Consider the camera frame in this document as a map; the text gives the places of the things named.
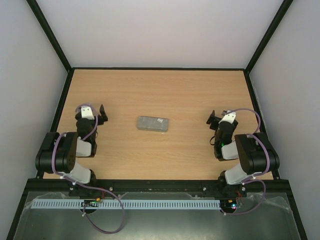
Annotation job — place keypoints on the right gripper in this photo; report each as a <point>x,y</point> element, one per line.
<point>216,121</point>

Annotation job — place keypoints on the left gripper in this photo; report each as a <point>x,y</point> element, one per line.
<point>105,118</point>

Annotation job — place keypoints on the grey glasses case green lining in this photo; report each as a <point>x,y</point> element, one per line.
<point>155,124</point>

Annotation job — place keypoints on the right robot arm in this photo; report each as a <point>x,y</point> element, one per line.
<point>255,153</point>

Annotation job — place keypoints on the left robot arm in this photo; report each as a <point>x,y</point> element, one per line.
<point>59,152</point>

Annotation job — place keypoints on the right controller board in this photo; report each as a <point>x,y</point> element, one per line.
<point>232,203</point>

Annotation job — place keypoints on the controller board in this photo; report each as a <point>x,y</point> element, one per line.
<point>232,203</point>
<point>95,203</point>

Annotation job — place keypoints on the left controller board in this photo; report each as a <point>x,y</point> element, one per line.
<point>95,203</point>

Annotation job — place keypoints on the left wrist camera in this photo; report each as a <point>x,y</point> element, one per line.
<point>87,112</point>

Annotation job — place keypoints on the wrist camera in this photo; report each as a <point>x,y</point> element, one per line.
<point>228,116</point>
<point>87,112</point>

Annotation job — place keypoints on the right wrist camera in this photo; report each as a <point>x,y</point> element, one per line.
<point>228,116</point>

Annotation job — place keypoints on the light blue slotted cable duct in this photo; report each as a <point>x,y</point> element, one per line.
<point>129,204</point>

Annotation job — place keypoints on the black aluminium frame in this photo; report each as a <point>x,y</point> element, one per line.
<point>169,186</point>

